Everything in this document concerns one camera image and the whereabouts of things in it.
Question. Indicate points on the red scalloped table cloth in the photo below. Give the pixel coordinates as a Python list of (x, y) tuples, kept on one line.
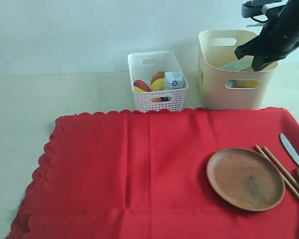
[(129, 175)]

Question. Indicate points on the red sausage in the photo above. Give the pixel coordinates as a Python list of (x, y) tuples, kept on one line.
[(141, 84)]

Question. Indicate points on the pale green bowl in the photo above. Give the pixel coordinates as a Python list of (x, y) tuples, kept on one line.
[(242, 65)]

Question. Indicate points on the orange cheese wedge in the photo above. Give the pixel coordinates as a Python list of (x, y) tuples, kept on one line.
[(138, 90)]

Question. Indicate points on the cream plastic bin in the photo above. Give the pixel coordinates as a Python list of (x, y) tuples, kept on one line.
[(229, 89)]

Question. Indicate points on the silver table knife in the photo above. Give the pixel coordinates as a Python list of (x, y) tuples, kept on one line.
[(289, 148)]

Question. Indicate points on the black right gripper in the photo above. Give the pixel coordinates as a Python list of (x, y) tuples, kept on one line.
[(276, 41)]

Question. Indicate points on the white blue milk carton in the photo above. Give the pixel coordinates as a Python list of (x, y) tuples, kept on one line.
[(173, 81)]

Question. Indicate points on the white woven plastic basket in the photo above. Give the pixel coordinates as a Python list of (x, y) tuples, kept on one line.
[(143, 66)]

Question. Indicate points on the wooden chopstick left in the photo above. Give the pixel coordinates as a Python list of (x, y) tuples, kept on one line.
[(285, 179)]

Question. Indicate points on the brown oval plate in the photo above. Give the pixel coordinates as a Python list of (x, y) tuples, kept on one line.
[(245, 179)]

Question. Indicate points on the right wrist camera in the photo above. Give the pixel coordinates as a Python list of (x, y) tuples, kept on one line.
[(254, 8)]

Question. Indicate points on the yellow round fruit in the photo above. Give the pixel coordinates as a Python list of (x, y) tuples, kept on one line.
[(158, 85)]

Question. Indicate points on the orange fried nugget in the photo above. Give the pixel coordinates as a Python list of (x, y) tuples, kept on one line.
[(159, 75)]

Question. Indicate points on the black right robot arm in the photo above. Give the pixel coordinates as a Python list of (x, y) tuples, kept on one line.
[(289, 9)]

